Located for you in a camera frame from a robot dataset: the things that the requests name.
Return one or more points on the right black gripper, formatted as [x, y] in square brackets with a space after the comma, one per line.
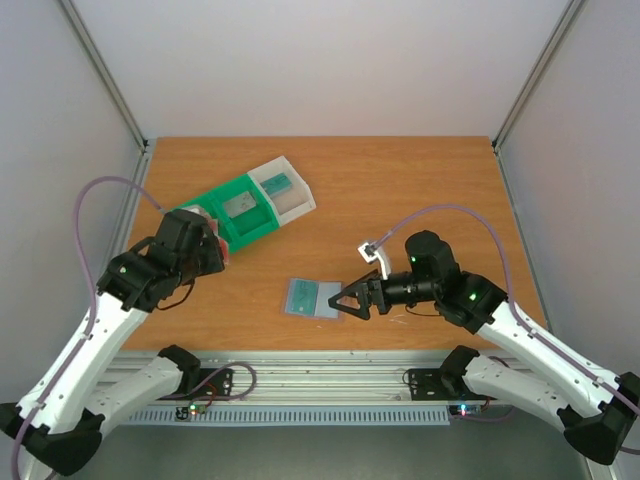
[374, 293]

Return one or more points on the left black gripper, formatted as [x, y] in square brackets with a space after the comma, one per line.
[216, 261]

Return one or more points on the red circle white card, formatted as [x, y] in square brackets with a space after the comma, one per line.
[223, 244]

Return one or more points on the pink card holder wallet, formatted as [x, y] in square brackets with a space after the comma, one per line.
[324, 312]

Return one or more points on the teal credit card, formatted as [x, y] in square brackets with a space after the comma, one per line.
[302, 297]

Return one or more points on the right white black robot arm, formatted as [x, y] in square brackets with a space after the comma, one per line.
[593, 407]

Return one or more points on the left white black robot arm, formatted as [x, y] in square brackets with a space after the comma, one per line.
[62, 421]

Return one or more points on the grey card in green bin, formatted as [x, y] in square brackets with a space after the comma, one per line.
[239, 204]

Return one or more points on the teal card in white bin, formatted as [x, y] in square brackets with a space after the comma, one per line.
[277, 185]

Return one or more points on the green plastic bin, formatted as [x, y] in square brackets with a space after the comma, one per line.
[245, 229]

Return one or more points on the white translucent plastic bin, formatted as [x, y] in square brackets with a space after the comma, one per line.
[293, 204]

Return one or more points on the right small circuit board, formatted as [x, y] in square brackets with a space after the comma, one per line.
[466, 409]

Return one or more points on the small circuit board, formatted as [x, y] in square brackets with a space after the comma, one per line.
[466, 409]
[192, 411]

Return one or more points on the left small circuit board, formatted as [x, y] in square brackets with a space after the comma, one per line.
[192, 411]

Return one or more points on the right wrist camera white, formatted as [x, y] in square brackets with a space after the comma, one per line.
[372, 253]

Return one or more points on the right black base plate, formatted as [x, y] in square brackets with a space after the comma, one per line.
[426, 384]

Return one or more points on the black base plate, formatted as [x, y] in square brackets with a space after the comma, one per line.
[426, 384]
[208, 385]

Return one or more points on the grey slotted cable duct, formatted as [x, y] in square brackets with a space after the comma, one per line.
[294, 416]

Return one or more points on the aluminium rail frame front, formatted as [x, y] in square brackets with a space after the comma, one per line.
[327, 377]

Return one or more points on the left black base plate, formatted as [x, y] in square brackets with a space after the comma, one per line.
[208, 385]

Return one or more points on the left aluminium corner post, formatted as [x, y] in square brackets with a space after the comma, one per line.
[87, 43]

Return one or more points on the aluminium corner post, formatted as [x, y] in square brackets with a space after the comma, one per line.
[551, 48]
[87, 43]

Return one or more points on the right aluminium corner post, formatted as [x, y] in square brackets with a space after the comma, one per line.
[551, 48]

